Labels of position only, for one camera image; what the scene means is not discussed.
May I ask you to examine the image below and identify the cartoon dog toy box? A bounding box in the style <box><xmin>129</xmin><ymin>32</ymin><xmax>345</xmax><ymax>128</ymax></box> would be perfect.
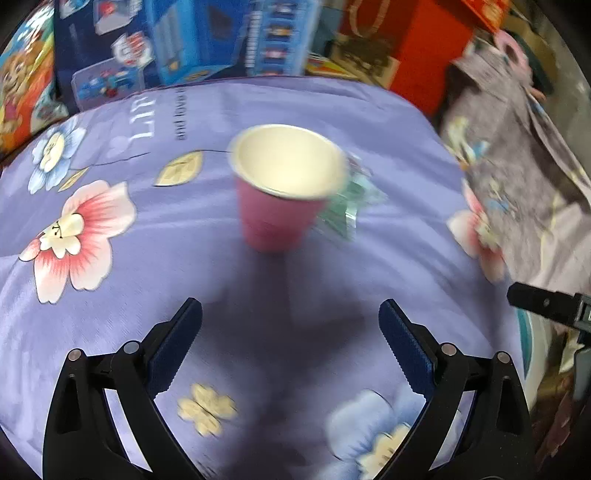
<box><xmin>0</xmin><ymin>0</ymin><xmax>70</xmax><ymax>158</ymax></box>

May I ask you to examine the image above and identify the grey floral cloth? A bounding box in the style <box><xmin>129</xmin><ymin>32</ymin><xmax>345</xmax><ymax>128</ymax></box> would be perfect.
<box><xmin>438</xmin><ymin>46</ymin><xmax>591</xmax><ymax>296</ymax></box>

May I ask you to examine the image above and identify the pink ring hanger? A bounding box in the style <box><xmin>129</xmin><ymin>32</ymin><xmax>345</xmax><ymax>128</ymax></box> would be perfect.
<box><xmin>494</xmin><ymin>30</ymin><xmax>546</xmax><ymax>97</ymax></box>

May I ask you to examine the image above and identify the red gold printed box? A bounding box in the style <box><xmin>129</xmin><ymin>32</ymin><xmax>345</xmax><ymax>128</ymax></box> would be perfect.
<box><xmin>462</xmin><ymin>0</ymin><xmax>513</xmax><ymax>33</ymax></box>

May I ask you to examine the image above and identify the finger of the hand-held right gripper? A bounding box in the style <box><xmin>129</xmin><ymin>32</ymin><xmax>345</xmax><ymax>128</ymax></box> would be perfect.
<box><xmin>506</xmin><ymin>282</ymin><xmax>579</xmax><ymax>325</ymax></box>

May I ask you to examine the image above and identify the large blue toy box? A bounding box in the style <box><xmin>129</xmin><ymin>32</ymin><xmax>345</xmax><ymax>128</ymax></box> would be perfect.
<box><xmin>53</xmin><ymin>0</ymin><xmax>324</xmax><ymax>112</ymax></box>

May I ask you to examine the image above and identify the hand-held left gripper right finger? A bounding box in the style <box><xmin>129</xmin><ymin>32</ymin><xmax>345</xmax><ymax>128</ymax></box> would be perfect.
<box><xmin>369</xmin><ymin>298</ymin><xmax>539</xmax><ymax>480</ymax></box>

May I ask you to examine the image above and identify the purple floral tablecloth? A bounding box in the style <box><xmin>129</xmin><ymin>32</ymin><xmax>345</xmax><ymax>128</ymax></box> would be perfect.
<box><xmin>0</xmin><ymin>76</ymin><xmax>527</xmax><ymax>480</ymax></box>

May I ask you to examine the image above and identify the pink paper cup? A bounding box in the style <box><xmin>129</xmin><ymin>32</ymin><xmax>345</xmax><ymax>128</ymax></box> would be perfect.
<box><xmin>229</xmin><ymin>124</ymin><xmax>349</xmax><ymax>254</ymax></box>

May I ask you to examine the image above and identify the yellow book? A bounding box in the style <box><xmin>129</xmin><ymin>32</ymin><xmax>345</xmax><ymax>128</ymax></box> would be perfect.
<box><xmin>305</xmin><ymin>53</ymin><xmax>352</xmax><ymax>77</ymax></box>

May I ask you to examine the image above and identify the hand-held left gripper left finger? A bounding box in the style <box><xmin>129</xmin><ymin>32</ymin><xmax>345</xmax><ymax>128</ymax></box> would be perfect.
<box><xmin>42</xmin><ymin>298</ymin><xmax>204</xmax><ymax>480</ymax></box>

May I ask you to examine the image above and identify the crumpled clear green wrapper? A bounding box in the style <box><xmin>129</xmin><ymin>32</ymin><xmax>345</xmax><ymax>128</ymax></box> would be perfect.
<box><xmin>318</xmin><ymin>154</ymin><xmax>389</xmax><ymax>241</ymax></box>

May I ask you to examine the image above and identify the red gift bag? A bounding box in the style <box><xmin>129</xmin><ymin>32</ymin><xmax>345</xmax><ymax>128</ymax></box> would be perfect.
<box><xmin>332</xmin><ymin>0</ymin><xmax>472</xmax><ymax>116</ymax></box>

